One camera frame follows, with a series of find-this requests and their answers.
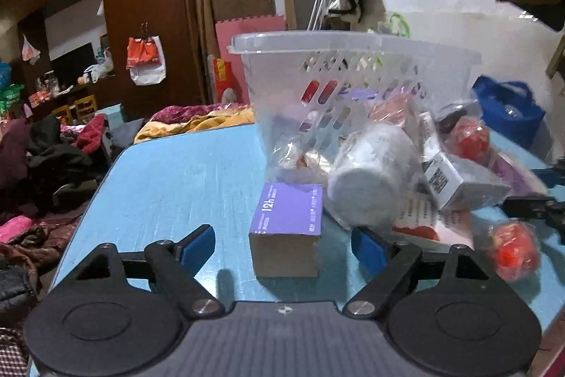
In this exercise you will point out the metal crutch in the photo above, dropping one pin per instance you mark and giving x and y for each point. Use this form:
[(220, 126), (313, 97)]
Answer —
[(318, 10)]

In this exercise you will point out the dark television screen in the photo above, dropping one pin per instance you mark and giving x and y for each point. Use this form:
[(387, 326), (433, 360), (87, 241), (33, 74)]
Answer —
[(70, 63)]

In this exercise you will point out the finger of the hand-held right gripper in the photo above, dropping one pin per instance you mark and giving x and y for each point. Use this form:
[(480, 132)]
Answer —
[(554, 178), (536, 207)]

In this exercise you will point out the yellow chair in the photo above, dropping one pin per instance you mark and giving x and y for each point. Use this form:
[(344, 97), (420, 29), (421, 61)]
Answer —
[(84, 108)]

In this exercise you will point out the red printed poster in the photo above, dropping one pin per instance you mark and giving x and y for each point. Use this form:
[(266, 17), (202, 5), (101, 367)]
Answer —
[(223, 77)]

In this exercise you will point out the small hanging plastic bag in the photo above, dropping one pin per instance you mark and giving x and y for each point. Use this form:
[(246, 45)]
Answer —
[(30, 50)]

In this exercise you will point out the green boxes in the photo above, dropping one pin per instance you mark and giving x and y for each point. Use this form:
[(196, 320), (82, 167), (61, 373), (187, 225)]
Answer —
[(11, 97)]

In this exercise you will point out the white cylinder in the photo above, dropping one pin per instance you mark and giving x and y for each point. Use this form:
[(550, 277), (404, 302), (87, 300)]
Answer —
[(375, 174)]

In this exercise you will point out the purple cardboard box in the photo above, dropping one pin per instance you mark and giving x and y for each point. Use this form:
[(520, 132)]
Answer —
[(287, 209)]

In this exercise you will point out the light blue box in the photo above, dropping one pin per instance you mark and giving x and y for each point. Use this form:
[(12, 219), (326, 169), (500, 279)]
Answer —
[(112, 112)]

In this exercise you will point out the red fruit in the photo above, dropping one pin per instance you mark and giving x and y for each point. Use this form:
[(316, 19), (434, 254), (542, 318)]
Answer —
[(516, 249), (470, 138)]

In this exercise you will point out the blue bag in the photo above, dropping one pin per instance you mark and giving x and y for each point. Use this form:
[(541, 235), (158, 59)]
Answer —
[(512, 108)]

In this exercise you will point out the white and red printed packet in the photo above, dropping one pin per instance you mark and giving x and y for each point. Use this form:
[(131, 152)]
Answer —
[(446, 222)]

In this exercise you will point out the yellow and red blanket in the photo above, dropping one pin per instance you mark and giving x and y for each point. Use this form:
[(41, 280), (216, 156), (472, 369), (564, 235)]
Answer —
[(198, 121)]

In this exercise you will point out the clear plastic bag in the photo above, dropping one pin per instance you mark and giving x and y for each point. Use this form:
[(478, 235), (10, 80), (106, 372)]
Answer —
[(300, 158)]

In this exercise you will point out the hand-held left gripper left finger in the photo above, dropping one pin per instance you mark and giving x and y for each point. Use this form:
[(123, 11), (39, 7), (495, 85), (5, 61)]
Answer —
[(196, 248)]

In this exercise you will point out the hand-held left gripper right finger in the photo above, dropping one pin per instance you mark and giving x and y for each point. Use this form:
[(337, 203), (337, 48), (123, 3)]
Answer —
[(367, 248)]

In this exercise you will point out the translucent plastic basket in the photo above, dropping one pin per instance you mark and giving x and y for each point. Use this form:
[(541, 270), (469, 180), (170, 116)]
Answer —
[(282, 77)]

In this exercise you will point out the pile of dark clothes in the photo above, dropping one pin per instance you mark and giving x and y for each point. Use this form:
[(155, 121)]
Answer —
[(48, 156)]

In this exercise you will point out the pink foam mat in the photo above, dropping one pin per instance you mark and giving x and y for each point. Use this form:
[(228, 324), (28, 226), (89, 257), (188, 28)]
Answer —
[(247, 26)]

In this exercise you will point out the purple packet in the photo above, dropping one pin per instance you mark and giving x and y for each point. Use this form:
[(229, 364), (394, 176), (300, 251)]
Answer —
[(518, 174)]

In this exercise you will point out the white and red plastic bag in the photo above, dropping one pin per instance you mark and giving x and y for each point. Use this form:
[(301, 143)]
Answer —
[(145, 59)]

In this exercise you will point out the grey cigarette box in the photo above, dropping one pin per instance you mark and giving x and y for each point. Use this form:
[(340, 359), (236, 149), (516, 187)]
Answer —
[(468, 183)]

